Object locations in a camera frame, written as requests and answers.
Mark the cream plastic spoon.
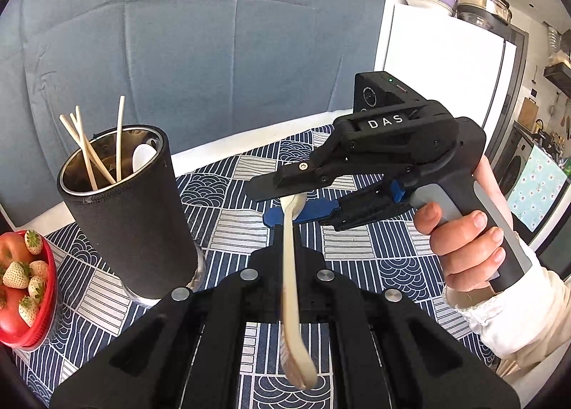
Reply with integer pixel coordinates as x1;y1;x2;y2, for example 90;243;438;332
280;194;318;391

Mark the grey-blue backdrop cloth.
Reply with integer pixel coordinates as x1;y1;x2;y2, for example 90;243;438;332
1;0;385;225

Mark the person's right hand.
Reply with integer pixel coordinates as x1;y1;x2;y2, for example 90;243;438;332
413;155;514;293

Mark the red fruit basket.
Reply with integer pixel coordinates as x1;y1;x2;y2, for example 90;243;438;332
1;229;58;351

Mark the white sleeved right forearm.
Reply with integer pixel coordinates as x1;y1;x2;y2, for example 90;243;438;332
442;243;570;368

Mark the black cylindrical utensil holder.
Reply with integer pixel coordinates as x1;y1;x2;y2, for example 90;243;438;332
57;125;206;307

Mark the red apple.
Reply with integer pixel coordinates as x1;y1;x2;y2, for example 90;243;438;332
1;232;34;338

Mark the cream chopstick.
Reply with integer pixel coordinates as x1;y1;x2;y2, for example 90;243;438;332
115;95;126;183
59;114;115;184
70;106;98;191

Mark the steel pot with lid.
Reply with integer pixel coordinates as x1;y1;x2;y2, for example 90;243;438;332
456;0;512;31

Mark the floral blue towel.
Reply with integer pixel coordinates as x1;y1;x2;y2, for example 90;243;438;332
507;145;567;231

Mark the white spoon in holder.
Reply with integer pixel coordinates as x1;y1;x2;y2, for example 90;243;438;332
132;143;157;173

